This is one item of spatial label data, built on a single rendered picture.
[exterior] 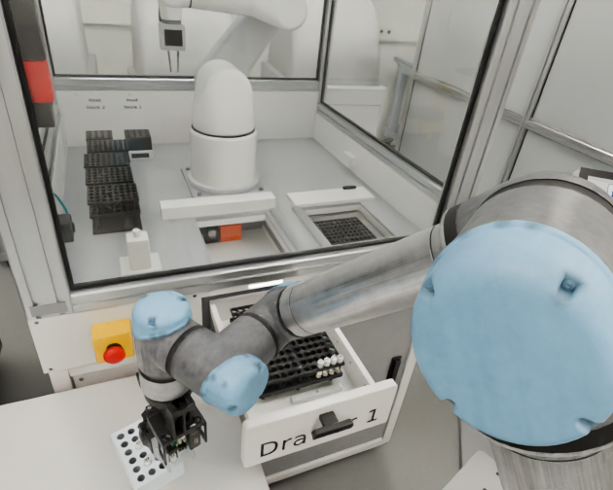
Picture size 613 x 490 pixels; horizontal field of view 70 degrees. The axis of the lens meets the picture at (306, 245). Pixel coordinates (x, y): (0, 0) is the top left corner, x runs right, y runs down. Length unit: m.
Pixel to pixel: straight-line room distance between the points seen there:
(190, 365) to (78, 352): 0.50
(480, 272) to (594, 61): 2.06
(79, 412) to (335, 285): 0.67
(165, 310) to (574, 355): 0.47
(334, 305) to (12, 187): 0.55
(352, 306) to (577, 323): 0.30
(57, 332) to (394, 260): 0.72
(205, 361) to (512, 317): 0.39
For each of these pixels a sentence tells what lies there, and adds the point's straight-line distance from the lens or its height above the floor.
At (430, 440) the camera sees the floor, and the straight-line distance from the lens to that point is 2.00.
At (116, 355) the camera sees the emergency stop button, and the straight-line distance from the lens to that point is 0.95.
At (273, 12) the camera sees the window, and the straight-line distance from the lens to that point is 0.81.
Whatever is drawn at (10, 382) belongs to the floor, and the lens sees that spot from 2.24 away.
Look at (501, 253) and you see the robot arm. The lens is 0.26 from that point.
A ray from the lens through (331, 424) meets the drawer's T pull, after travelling 0.80.
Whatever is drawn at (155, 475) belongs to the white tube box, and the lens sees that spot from 0.89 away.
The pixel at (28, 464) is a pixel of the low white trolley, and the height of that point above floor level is 0.76.
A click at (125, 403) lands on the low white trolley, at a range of 1.03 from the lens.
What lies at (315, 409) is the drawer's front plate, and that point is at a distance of 0.79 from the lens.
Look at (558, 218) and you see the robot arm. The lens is 0.31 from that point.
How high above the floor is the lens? 1.56
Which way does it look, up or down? 32 degrees down
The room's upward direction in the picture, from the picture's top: 7 degrees clockwise
